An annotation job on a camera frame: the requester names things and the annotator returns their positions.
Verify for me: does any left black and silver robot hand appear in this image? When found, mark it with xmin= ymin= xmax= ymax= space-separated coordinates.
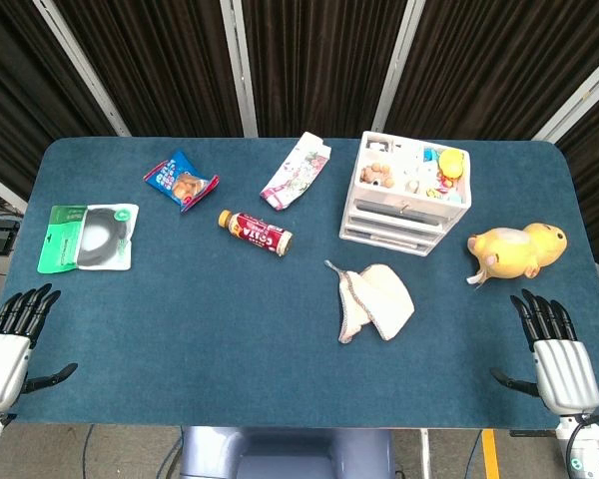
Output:
xmin=0 ymin=282 xmax=79 ymax=413

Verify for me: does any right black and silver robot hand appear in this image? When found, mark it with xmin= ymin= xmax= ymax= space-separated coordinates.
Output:
xmin=489 ymin=287 xmax=599 ymax=416

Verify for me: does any small pink cloth with trim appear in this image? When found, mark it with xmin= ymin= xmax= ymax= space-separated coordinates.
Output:
xmin=323 ymin=258 xmax=416 ymax=345

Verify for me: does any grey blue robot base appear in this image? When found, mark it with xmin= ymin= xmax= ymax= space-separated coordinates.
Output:
xmin=179 ymin=427 xmax=396 ymax=479

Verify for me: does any white three-drawer plastic organizer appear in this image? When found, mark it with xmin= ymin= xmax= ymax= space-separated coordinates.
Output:
xmin=338 ymin=130 xmax=473 ymax=259

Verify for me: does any yellow plush toy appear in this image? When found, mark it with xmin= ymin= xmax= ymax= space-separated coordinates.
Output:
xmin=466 ymin=222 xmax=569 ymax=291

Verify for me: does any white table leg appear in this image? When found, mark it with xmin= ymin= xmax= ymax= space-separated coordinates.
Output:
xmin=418 ymin=428 xmax=433 ymax=479

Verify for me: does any dark brown pleated curtain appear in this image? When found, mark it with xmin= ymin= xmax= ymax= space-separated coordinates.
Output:
xmin=54 ymin=0 xmax=246 ymax=139
xmin=242 ymin=0 xmax=405 ymax=139
xmin=0 ymin=0 xmax=119 ymax=189
xmin=553 ymin=94 xmax=599 ymax=264
xmin=383 ymin=0 xmax=599 ymax=142

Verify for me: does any small red yellow toy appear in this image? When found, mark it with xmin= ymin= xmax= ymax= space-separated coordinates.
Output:
xmin=423 ymin=183 xmax=461 ymax=202

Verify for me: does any blue felt table mat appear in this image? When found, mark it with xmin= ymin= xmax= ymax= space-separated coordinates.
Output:
xmin=2 ymin=137 xmax=599 ymax=431

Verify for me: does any yellow rubber duck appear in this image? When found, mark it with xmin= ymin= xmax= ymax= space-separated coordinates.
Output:
xmin=437 ymin=148 xmax=467 ymax=181

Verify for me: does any blue snack bag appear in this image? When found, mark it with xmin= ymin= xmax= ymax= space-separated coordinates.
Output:
xmin=144 ymin=150 xmax=221 ymax=215

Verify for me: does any small beige plush bear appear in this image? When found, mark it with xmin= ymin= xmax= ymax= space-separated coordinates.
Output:
xmin=360 ymin=163 xmax=396 ymax=189

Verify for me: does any red Costa drink bottle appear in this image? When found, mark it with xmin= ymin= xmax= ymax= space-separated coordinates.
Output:
xmin=218 ymin=209 xmax=295 ymax=258

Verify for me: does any pink white printed pouch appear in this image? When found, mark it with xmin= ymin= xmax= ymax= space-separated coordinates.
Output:
xmin=259 ymin=131 xmax=332 ymax=213

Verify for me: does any green white cable package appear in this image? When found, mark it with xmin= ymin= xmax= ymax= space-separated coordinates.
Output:
xmin=36 ymin=203 xmax=141 ymax=274

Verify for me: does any white frame pole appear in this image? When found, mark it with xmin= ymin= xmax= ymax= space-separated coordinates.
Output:
xmin=370 ymin=0 xmax=421 ymax=133
xmin=219 ymin=0 xmax=260 ymax=139
xmin=0 ymin=166 xmax=29 ymax=215
xmin=531 ymin=56 xmax=599 ymax=143
xmin=32 ymin=0 xmax=132 ymax=138

